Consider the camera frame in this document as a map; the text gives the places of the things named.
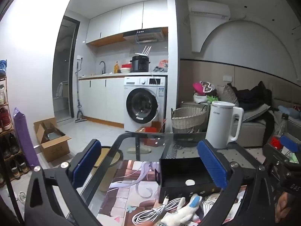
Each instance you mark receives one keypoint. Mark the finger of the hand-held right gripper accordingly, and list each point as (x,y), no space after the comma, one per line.
(290,143)

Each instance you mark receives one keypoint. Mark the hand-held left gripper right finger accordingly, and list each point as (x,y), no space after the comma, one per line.
(211,164)

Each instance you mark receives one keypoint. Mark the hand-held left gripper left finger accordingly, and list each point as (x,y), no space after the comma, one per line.
(85,163)

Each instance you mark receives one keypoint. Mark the black storage box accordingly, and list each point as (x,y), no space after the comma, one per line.
(178,169)

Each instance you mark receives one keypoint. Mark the white plush toy blue ears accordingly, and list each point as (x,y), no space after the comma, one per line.
(181,213)

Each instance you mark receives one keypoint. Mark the person's right hand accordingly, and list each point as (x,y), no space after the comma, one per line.
(284,204)

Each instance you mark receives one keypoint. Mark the small red item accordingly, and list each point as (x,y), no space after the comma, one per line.
(275,143)

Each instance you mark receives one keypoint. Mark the beige trash bin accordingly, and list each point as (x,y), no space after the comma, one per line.
(110,160)

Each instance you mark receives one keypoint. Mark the small white round disc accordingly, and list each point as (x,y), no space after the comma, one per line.
(190,182)

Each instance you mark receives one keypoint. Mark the blue cushion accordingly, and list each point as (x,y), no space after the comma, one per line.
(289,111)

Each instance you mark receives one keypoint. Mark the cardboard box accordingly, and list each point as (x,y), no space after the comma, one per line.
(55,149)

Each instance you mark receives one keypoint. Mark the white electric kettle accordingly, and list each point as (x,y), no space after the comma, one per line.
(218,127)

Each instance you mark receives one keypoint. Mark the grey sofa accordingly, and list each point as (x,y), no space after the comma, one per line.
(251,129)

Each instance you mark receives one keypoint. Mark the mop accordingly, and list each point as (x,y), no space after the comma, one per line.
(81,119)

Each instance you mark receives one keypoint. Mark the wicker basket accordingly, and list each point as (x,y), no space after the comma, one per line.
(188,120)

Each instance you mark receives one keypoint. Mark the printed anime mat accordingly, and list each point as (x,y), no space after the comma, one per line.
(131,190)

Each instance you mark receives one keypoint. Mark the beige slipper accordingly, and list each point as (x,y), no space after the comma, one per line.
(141,150)

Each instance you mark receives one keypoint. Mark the black clothing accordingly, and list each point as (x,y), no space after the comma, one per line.
(254,96)

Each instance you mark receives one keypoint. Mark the white lower cabinets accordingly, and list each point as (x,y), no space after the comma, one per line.
(98,98)

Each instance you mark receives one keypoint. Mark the white cabinets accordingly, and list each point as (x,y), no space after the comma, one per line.
(98,98)
(131,16)

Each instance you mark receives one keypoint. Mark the red box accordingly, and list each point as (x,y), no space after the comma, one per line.
(150,134)

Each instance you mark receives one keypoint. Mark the purple rolled mat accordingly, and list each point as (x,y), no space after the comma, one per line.
(23,134)

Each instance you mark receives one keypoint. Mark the grey striped pillow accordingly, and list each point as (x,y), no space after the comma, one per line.
(228,96)

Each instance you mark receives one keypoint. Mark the pink plush toy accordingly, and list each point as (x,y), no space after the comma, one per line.
(202,88)

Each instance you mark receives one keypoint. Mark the white washing machine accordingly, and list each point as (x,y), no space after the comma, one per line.
(141,106)

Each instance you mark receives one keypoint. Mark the shoe rack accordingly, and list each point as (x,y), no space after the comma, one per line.
(6,131)

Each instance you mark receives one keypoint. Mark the red shoes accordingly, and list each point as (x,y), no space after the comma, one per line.
(5,120)

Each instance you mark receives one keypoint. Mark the kitchen faucet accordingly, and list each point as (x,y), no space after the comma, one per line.
(103,68)

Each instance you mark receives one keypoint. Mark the yellow bottle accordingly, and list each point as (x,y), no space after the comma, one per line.
(116,68)

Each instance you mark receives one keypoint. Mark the pink snack bag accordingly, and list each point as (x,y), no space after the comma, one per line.
(162,64)

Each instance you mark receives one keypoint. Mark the dark framed door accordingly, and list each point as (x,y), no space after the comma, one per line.
(74,51)

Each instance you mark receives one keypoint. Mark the black pressure cooker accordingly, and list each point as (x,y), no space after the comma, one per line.
(140,64)

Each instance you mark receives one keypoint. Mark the white router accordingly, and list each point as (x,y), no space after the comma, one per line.
(142,54)

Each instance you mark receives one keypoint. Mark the blue shoes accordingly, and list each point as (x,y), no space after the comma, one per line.
(2,67)

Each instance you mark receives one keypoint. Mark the range hood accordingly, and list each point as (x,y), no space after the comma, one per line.
(143,35)

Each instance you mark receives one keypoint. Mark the white upper cabinets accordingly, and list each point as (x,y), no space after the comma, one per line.
(131,16)

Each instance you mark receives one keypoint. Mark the white air conditioner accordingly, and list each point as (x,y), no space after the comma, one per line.
(207,8)

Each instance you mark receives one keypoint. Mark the white wall outlet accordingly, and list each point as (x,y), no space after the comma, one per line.
(227,78)

